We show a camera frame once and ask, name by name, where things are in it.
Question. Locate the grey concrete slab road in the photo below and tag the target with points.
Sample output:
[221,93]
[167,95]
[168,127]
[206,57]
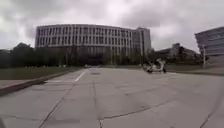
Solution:
[120,96]

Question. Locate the large curved multi-storey building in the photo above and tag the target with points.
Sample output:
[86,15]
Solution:
[90,36]

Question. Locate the person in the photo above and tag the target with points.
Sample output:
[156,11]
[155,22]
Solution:
[160,63]

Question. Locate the low dark building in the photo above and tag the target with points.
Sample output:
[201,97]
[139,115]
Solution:
[173,53]

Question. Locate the grass strip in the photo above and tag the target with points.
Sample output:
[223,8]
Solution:
[30,72]

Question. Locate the row of dark trees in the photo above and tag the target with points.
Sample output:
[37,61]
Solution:
[26,56]

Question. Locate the kerb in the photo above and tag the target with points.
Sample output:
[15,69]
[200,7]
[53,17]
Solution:
[23,85]

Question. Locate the pole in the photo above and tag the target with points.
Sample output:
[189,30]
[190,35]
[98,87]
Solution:
[204,57]

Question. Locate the grey glass-fronted building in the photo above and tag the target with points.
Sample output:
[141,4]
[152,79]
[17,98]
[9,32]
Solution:
[213,41]

